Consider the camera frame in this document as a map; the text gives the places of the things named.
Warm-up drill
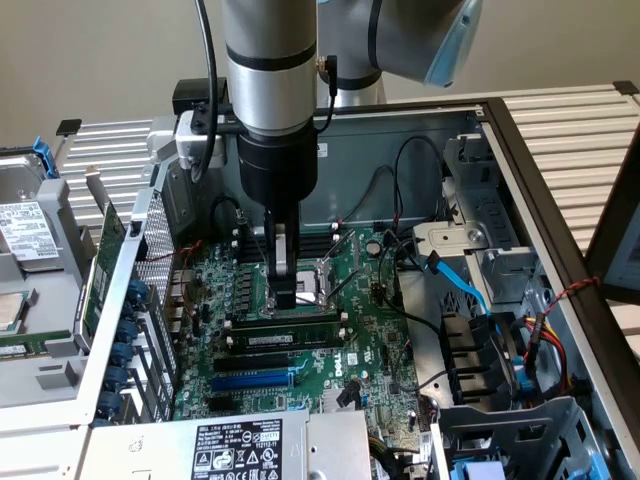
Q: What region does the short red black wire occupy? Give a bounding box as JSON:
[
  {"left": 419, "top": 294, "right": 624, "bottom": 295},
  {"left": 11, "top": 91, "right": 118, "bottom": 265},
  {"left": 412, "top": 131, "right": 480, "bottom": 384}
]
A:
[{"left": 137, "top": 240, "right": 206, "bottom": 267}]

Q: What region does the dark framed panel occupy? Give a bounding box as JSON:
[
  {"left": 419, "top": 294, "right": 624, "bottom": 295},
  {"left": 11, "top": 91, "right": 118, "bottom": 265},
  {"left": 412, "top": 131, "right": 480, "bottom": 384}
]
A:
[{"left": 584, "top": 117, "right": 640, "bottom": 304}]

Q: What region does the small silver heatsink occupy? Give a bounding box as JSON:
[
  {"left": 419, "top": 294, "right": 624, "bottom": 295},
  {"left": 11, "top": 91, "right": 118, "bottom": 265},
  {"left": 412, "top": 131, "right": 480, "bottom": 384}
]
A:
[{"left": 322, "top": 387, "right": 362, "bottom": 412}]

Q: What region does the long red black twisted wire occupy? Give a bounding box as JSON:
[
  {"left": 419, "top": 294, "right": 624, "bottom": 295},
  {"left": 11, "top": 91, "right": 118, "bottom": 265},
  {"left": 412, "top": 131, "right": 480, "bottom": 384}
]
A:
[{"left": 542, "top": 276, "right": 601, "bottom": 320}]

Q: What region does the silver power supply with label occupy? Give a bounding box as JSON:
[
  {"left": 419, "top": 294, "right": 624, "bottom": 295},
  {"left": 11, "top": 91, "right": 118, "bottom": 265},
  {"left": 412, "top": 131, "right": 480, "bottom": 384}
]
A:
[{"left": 74, "top": 409, "right": 374, "bottom": 480}]

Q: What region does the dark perforated drive cage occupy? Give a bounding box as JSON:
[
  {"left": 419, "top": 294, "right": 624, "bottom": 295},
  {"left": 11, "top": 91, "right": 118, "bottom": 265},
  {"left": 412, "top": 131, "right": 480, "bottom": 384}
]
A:
[{"left": 432, "top": 394, "right": 614, "bottom": 480}]

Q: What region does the thick black camera cable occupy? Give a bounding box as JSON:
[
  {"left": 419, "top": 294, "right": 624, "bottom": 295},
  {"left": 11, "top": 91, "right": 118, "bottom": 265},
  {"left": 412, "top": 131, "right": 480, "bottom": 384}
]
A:
[{"left": 189, "top": 0, "right": 224, "bottom": 184}]

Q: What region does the metal locking lever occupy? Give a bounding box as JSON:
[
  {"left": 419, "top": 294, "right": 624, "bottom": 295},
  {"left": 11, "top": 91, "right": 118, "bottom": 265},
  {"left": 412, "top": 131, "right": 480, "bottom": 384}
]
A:
[{"left": 234, "top": 207, "right": 267, "bottom": 254}]

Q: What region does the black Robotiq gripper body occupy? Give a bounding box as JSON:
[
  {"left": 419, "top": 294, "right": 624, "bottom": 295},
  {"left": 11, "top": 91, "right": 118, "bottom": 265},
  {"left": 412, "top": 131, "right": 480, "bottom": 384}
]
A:
[{"left": 237, "top": 125, "right": 322, "bottom": 213}]

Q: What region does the silver CPU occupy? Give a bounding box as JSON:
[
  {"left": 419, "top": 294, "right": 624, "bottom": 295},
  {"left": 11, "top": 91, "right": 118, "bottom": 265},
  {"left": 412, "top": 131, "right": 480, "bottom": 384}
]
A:
[{"left": 0, "top": 288, "right": 30, "bottom": 335}]

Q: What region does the blue SATA wire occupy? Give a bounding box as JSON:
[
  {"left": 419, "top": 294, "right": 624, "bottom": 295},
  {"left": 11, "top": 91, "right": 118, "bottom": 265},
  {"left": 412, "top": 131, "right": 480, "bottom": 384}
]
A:
[{"left": 422, "top": 248, "right": 541, "bottom": 399}]

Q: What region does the black box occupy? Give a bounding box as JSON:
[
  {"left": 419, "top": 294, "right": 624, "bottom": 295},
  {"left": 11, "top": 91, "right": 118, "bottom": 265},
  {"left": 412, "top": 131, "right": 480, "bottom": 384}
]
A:
[{"left": 172, "top": 78, "right": 231, "bottom": 116}]

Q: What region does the thick black wire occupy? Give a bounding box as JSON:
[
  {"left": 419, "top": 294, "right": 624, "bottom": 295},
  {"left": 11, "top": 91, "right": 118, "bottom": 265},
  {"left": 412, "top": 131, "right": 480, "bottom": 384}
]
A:
[{"left": 377, "top": 234, "right": 444, "bottom": 334}]

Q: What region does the open black PC case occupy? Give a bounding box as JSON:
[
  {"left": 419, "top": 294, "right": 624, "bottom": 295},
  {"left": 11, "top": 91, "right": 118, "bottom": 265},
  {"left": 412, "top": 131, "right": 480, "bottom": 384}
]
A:
[{"left": 69, "top": 97, "right": 640, "bottom": 480}]

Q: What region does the blue plastic latch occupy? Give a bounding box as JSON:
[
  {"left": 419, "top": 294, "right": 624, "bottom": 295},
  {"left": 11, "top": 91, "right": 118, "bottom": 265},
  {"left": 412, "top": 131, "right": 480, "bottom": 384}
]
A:
[{"left": 32, "top": 135, "right": 62, "bottom": 180}]

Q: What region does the silver hard disk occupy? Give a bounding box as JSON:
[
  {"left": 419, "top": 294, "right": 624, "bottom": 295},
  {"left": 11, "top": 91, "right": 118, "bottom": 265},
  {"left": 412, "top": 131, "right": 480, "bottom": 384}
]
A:
[{"left": 0, "top": 149, "right": 69, "bottom": 274}]

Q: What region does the green Dell motherboard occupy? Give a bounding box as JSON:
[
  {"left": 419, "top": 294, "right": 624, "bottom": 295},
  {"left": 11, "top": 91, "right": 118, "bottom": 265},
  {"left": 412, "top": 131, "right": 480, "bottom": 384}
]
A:
[{"left": 172, "top": 227, "right": 424, "bottom": 421}]

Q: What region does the long black expansion slot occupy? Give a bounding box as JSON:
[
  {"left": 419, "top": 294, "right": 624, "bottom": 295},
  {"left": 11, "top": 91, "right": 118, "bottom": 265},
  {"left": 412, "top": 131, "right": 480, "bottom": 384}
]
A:
[{"left": 213, "top": 352, "right": 291, "bottom": 374}]

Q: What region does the red yellow wire bundle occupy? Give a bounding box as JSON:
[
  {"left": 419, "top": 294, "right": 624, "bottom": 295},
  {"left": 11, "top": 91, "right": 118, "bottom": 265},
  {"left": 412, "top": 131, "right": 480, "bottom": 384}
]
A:
[{"left": 519, "top": 312, "right": 574, "bottom": 396}]

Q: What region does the thin black cable gold plug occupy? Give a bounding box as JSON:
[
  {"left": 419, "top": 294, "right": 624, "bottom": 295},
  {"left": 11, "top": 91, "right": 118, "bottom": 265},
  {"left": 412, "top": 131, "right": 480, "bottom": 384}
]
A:
[{"left": 314, "top": 53, "right": 340, "bottom": 137}]

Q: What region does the green graphics card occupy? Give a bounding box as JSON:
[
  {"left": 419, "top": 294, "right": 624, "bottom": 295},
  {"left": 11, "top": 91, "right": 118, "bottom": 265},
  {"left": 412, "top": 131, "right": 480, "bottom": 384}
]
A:
[{"left": 73, "top": 167, "right": 129, "bottom": 349}]

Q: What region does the grey metal disk bay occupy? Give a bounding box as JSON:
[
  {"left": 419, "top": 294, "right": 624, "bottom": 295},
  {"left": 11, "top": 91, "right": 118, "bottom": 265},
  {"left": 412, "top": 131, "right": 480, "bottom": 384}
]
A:
[{"left": 412, "top": 132, "right": 546, "bottom": 306}]

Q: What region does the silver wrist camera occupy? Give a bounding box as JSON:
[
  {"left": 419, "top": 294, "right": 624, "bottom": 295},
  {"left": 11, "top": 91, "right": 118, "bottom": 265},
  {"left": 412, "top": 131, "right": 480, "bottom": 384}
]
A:
[{"left": 174, "top": 109, "right": 228, "bottom": 170}]

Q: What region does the CPU socket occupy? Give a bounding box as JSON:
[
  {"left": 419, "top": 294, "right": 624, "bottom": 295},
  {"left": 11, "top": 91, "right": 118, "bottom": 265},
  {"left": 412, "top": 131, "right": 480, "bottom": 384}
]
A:
[{"left": 259, "top": 259, "right": 339, "bottom": 319}]

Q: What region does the grey parts rack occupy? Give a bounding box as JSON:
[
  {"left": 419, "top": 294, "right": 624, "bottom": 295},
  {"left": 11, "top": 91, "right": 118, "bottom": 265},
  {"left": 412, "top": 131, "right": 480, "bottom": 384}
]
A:
[{"left": 0, "top": 144, "right": 101, "bottom": 407}]

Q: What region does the blue expansion slot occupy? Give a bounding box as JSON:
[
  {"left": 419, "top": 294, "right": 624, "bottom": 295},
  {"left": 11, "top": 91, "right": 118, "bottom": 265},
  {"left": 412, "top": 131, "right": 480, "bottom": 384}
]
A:
[{"left": 209, "top": 372, "right": 294, "bottom": 393}]

